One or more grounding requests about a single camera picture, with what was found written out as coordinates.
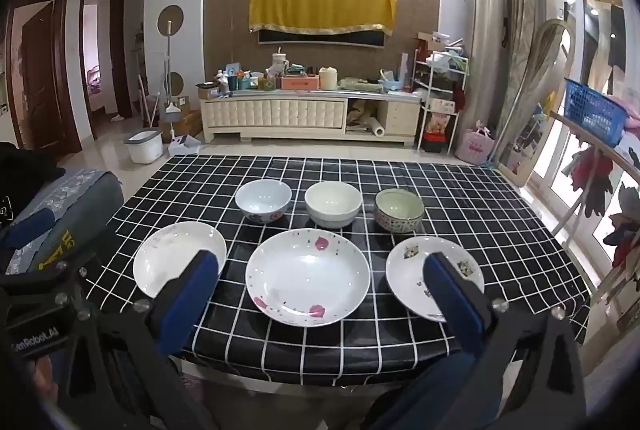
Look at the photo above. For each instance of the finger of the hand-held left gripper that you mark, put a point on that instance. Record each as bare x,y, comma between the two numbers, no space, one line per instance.
31,230
50,271

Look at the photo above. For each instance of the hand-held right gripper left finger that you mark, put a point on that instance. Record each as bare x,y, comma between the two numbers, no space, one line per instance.
192,295

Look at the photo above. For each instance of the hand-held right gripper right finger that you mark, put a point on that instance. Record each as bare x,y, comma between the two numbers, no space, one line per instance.
452,300

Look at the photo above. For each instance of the white plate with faint print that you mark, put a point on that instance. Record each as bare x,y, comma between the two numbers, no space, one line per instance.
165,255

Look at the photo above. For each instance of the white plate with bear print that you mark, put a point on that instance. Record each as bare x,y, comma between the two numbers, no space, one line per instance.
405,275

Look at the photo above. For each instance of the flower-patterned bowl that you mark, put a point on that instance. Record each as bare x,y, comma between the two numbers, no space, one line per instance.
399,210

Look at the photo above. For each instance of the large white pink-flower plate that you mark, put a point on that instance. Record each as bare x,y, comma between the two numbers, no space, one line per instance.
307,280

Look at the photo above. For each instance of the white bowl with pink flowers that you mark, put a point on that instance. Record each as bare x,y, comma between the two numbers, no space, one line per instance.
263,197

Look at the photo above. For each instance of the plain white bowl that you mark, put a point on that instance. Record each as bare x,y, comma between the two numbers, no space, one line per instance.
333,202

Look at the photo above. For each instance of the black cloth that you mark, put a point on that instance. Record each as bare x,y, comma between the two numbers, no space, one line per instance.
25,175

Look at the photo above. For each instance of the black white checked tablecloth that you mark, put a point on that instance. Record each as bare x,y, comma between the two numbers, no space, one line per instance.
450,190

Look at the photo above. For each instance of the white mop bucket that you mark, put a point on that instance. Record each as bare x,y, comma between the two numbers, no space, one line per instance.
144,148

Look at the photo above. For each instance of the white dustpan box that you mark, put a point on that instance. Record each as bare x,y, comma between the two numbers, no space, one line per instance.
182,145

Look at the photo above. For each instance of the pink bag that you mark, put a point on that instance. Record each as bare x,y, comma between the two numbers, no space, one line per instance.
472,148

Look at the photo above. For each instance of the dark brown door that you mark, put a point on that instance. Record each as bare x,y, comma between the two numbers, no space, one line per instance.
42,75

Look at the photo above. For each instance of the cardboard boxes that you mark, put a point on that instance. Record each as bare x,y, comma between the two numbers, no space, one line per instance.
187,120

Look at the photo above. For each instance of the white paper roll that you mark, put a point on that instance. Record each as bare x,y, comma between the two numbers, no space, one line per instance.
374,128

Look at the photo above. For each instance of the dark brown doorframe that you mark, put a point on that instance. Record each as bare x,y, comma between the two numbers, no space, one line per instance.
120,60

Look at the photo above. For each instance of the cream tufted TV cabinet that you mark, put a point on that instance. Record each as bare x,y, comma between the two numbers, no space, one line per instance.
275,113

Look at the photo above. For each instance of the clothes drying rack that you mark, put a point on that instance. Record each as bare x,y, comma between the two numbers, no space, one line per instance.
590,145

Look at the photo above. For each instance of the white mop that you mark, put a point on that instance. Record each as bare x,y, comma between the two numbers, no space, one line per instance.
169,60

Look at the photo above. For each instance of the blue plastic basket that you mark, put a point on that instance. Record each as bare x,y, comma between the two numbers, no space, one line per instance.
592,110

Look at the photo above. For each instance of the pink box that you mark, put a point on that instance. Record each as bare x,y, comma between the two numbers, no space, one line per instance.
300,83

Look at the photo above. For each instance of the cream jar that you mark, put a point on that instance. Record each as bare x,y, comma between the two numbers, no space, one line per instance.
328,79

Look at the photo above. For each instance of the standing air conditioner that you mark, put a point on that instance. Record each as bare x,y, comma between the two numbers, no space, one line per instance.
482,35

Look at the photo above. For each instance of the yellow cloth cover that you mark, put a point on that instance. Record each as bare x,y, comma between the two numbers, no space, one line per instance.
320,3

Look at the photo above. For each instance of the wall television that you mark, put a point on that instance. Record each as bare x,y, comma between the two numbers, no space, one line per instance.
320,39

